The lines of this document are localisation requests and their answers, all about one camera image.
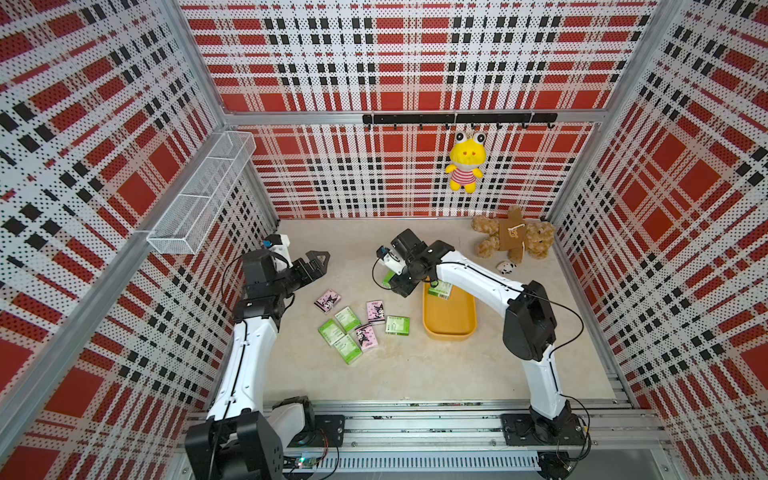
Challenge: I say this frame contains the pink tissue pack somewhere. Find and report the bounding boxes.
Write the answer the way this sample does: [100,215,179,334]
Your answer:
[366,300,386,323]
[314,289,341,313]
[354,324,379,352]

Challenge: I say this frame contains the small white spotted toy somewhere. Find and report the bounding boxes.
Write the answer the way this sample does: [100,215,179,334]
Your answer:
[496,260,515,275]

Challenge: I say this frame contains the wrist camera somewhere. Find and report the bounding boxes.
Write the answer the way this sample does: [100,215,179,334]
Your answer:
[376,246,406,275]
[263,233,292,271]

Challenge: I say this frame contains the green tissue pack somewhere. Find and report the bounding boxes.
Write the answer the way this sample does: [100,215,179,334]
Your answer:
[335,306,362,332]
[318,319,346,347]
[427,280,453,300]
[385,315,410,336]
[333,335,363,365]
[382,271,396,290]

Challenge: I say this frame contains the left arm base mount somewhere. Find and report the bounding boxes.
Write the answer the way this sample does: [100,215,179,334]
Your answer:
[289,415,346,449]

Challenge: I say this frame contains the yellow frog plush toy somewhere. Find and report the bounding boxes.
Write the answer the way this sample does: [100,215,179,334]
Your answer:
[445,132,487,194]

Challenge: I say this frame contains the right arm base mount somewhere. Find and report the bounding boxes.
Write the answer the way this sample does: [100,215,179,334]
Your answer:
[500,414,586,447]

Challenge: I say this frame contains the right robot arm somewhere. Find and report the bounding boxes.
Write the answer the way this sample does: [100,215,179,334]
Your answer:
[377,229,575,443]

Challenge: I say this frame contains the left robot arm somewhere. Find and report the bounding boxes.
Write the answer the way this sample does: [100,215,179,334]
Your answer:
[184,245,330,479]

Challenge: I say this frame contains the brown teddy bear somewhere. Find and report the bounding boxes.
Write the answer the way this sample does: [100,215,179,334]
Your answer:
[471,206,555,265]

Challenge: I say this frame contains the green circuit board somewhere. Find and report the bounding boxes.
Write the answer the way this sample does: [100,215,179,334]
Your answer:
[283,456,322,471]

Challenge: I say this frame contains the green tissue pack bottom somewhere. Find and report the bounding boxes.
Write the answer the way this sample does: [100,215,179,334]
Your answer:
[333,335,363,365]

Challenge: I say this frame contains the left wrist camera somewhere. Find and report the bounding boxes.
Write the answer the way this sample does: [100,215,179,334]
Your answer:
[263,233,292,271]

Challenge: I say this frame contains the white wire mesh basket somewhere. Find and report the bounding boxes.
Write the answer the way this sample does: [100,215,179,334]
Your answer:
[147,131,256,255]

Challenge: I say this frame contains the yellow plastic storage box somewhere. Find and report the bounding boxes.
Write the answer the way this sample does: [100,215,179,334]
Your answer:
[422,284,478,341]

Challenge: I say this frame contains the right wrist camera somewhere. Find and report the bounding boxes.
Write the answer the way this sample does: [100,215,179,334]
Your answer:
[376,246,406,275]

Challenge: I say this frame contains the black hook rail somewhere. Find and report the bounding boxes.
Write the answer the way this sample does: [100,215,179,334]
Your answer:
[362,112,558,127]

